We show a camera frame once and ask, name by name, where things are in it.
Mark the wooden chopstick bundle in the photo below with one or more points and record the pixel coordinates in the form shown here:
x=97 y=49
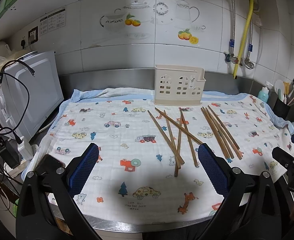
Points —
x=224 y=127
x=216 y=134
x=223 y=137
x=234 y=150

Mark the teal soap bottle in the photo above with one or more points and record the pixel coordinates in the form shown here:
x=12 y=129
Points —
x=263 y=94

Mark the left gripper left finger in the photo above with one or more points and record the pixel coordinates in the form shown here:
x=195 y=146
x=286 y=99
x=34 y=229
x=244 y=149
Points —
x=35 y=218

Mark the cartoon print white cloth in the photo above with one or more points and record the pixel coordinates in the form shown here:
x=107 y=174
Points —
x=133 y=180

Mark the wall power socket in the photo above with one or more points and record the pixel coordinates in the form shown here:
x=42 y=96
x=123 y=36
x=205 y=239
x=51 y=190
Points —
x=33 y=35

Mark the black utensil cup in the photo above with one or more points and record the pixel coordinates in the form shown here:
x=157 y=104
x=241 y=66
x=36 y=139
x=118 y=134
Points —
x=281 y=109

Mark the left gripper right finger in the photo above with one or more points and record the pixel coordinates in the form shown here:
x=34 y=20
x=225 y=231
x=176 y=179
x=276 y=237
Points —
x=253 y=207

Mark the white spatula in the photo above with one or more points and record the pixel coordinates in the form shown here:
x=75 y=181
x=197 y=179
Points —
x=279 y=88

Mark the white microwave oven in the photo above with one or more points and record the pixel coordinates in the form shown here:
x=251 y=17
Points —
x=26 y=100

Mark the cream plastic utensil holder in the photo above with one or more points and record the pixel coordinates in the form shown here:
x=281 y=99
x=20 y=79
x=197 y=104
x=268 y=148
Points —
x=178 y=85

